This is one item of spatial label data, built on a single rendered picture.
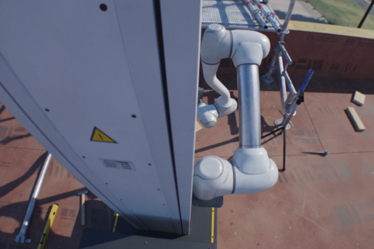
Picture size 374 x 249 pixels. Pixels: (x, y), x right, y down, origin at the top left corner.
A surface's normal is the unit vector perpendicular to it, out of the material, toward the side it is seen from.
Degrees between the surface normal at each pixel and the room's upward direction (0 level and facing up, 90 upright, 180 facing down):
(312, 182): 0
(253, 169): 33
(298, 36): 90
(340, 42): 90
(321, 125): 0
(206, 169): 6
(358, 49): 90
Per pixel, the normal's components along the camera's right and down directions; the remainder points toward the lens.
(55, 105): -0.07, 0.76
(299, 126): 0.00, -0.65
